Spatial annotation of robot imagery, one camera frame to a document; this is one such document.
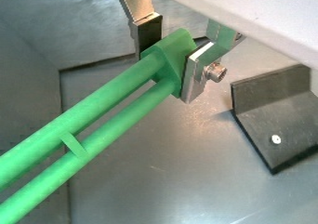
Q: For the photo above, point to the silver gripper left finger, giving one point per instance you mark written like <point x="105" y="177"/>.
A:
<point x="145" y="22"/>

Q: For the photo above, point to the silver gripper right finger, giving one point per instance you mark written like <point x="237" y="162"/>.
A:
<point x="203" y="61"/>

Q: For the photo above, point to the green three prong object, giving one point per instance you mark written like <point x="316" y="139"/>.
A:
<point x="162" y="66"/>

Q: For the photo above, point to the black curved fixture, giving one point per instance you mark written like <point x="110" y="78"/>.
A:
<point x="276" y="110"/>

